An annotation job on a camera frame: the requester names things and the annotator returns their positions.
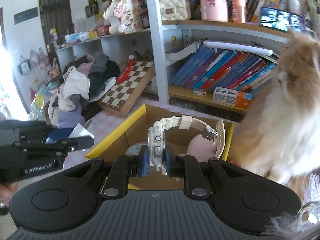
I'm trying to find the white digital wrist watch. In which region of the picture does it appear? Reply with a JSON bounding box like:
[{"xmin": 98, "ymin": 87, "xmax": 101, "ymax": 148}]
[{"xmin": 147, "ymin": 115, "xmax": 226, "ymax": 175}]

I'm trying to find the pink plush toy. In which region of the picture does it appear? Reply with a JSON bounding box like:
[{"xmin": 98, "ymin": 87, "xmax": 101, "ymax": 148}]
[{"xmin": 186, "ymin": 134, "xmax": 216, "ymax": 163}]

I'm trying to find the pink checkered table mat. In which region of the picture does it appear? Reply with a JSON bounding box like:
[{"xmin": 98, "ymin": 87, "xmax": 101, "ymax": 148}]
[{"xmin": 64, "ymin": 105, "xmax": 146, "ymax": 169}]

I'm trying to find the yellow cardboard box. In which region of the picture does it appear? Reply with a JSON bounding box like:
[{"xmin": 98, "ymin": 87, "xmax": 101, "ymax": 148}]
[{"xmin": 85, "ymin": 103, "xmax": 235, "ymax": 190}]

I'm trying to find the pile of clothes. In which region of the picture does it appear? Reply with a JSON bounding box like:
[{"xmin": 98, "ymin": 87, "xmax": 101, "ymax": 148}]
[{"xmin": 47, "ymin": 51, "xmax": 120, "ymax": 128}]

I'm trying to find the red ribbon on chessboard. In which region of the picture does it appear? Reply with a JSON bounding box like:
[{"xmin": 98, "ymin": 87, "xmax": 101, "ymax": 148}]
[{"xmin": 116, "ymin": 55, "xmax": 135, "ymax": 85}]

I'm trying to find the white orange toothpaste box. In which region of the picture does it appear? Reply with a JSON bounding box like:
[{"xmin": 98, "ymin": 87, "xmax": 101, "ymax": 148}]
[{"xmin": 213, "ymin": 87, "xmax": 252, "ymax": 109}]

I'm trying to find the wooden chess board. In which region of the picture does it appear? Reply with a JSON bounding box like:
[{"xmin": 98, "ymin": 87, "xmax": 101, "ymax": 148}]
[{"xmin": 99, "ymin": 60, "xmax": 155, "ymax": 117}]

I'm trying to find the fluffy cream orange cat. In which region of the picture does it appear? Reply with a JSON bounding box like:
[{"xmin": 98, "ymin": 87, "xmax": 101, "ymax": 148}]
[{"xmin": 228, "ymin": 31, "xmax": 319, "ymax": 203}]

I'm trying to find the row of books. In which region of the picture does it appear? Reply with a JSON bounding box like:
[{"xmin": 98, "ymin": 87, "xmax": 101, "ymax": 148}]
[{"xmin": 167, "ymin": 40, "xmax": 279, "ymax": 92}]

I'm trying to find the white bookshelf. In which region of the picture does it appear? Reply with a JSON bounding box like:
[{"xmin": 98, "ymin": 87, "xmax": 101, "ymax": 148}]
[{"xmin": 56, "ymin": 0, "xmax": 320, "ymax": 116}]

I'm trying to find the white plush rabbit doll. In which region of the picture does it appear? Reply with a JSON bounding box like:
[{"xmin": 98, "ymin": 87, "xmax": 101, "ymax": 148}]
[{"xmin": 103, "ymin": 0, "xmax": 143, "ymax": 35}]

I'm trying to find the white quilted pearl handbag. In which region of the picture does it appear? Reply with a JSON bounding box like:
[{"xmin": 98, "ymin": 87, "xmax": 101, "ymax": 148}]
[{"xmin": 159, "ymin": 0, "xmax": 191, "ymax": 21}]

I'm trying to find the pink cup with stickers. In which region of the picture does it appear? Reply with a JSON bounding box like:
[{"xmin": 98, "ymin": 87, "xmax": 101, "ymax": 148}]
[{"xmin": 200, "ymin": 0, "xmax": 228, "ymax": 22}]

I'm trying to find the tablet screen on shelf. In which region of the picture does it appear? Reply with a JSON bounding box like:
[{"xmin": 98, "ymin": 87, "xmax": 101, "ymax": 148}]
[{"xmin": 260, "ymin": 7, "xmax": 305, "ymax": 32}]

